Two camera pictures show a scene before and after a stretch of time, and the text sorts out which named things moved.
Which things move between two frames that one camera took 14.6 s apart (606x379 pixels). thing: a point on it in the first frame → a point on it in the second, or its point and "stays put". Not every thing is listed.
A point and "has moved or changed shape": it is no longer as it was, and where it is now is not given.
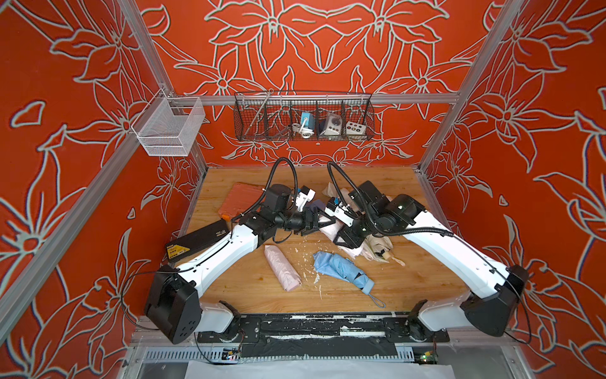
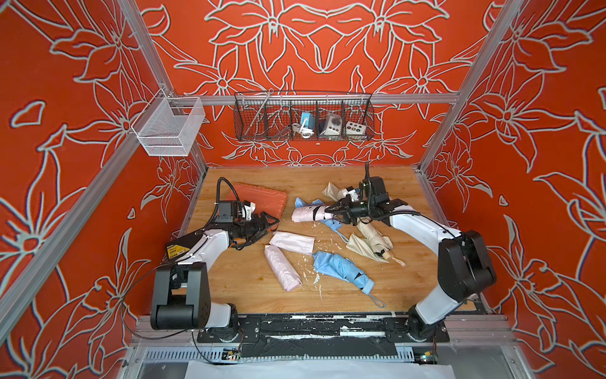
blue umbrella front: [346, 269] stays put
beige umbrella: [379, 249] stays put
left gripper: [315, 222] → [257, 228]
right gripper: [353, 242] → [344, 206]
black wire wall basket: [304, 116] stays put
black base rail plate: [323, 329] stays put
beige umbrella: [331, 191] stays put
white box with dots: [355, 129] stays put
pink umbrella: [331, 230] has moved or changed shape
